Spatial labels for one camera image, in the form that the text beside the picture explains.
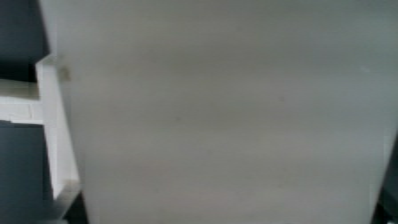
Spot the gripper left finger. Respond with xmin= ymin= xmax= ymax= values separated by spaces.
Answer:
xmin=46 ymin=184 xmax=81 ymax=224

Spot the white obstacle wall fence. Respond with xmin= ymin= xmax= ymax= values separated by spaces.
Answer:
xmin=0 ymin=79 xmax=42 ymax=124

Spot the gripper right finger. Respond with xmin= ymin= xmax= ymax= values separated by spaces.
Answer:
xmin=371 ymin=201 xmax=398 ymax=224

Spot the white cabinet top block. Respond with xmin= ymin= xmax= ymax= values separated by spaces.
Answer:
xmin=40 ymin=0 xmax=398 ymax=224

